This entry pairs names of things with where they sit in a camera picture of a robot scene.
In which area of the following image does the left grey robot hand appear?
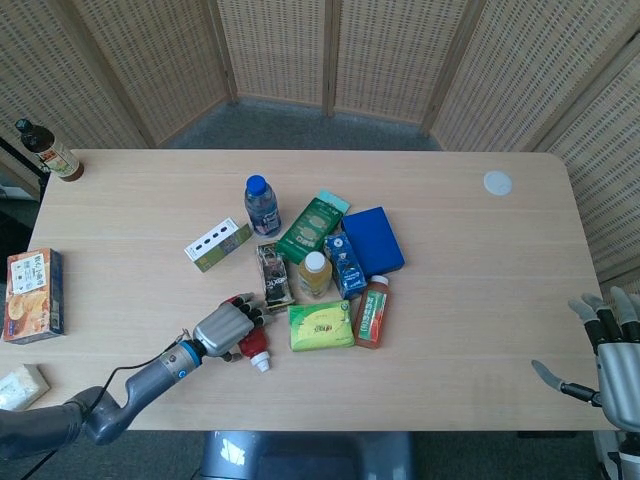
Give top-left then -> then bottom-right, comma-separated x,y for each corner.
192,292 -> 275,365

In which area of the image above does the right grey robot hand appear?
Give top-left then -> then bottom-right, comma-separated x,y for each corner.
530,286 -> 640,431

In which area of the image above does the red ketchup bottle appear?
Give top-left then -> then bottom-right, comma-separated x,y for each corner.
222,294 -> 273,375

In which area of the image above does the black snack packet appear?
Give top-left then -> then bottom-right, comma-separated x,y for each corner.
255,243 -> 296,314

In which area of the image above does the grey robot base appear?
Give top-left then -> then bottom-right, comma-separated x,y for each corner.
199,430 -> 415,480

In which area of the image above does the yellow juice bottle white cap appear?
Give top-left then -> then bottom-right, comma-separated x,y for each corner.
297,251 -> 334,301

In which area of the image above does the red-orange drink bottle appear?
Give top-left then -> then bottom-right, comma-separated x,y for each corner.
352,275 -> 391,350

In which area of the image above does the white green carton box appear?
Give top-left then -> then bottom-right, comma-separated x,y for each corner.
183,216 -> 254,275

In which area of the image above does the yellow-green snack bag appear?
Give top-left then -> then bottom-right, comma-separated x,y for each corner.
287,300 -> 356,353

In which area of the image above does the blue cap water bottle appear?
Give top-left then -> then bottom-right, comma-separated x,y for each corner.
243,174 -> 282,237

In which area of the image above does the green tea box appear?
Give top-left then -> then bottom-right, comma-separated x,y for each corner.
275,196 -> 346,264

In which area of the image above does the dark blue drink carton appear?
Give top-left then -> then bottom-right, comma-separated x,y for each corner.
323,233 -> 370,300

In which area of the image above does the pale teal flat packet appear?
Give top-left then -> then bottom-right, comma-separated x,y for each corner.
318,187 -> 353,211

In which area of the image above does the plain blue box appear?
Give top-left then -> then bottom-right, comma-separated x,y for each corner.
341,206 -> 406,276

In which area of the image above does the orange biscuit box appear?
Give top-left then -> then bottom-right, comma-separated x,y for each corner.
2,247 -> 66,345

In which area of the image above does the white tissue packet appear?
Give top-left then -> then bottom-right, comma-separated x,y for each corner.
0,363 -> 51,412

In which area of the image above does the white round lid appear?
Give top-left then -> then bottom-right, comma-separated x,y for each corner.
482,170 -> 514,195

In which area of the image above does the dark sauce glass bottle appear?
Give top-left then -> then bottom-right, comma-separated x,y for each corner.
14,118 -> 85,182

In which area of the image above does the black stand rod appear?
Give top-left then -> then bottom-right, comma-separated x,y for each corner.
0,137 -> 49,201

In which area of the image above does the woven bamboo folding screen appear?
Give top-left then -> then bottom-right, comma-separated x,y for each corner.
0,0 -> 640,431

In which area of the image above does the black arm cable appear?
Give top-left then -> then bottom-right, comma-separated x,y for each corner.
82,327 -> 194,426

